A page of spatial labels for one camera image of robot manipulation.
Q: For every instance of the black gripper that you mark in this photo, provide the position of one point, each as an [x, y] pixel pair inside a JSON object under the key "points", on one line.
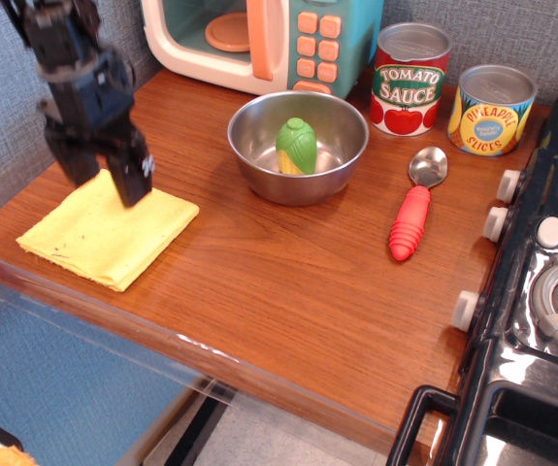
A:
{"points": [[89, 114]]}

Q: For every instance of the yellow rag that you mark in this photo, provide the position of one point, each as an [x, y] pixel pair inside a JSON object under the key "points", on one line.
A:
{"points": [[94, 236]]}

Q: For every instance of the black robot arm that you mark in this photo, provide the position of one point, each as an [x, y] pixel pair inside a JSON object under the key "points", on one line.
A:
{"points": [[56, 24]]}

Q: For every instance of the orange toy plate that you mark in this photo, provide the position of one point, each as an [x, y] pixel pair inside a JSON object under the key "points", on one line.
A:
{"points": [[229, 33]]}

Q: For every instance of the stainless steel bowl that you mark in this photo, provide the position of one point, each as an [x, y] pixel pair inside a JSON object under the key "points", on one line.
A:
{"points": [[342, 135]]}

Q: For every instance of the toy corn cob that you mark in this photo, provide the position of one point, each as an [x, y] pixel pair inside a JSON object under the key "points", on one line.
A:
{"points": [[296, 147]]}

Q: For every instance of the toy microwave oven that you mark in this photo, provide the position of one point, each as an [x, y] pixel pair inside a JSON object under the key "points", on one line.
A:
{"points": [[260, 47]]}

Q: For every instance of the tomato sauce can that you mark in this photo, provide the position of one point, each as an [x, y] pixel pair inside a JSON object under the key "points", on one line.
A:
{"points": [[409, 73]]}

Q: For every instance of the white stove knob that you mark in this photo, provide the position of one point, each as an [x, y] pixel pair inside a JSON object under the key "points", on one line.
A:
{"points": [[494, 224], [464, 310], [508, 185]]}

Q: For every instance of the pineapple slices can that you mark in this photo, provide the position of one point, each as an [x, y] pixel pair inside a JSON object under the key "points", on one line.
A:
{"points": [[491, 108]]}

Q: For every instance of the black toy stove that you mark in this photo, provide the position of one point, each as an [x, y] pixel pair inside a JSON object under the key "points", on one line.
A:
{"points": [[505, 411]]}

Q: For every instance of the spoon with red handle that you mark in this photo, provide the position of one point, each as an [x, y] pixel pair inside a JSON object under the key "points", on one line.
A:
{"points": [[427, 169]]}

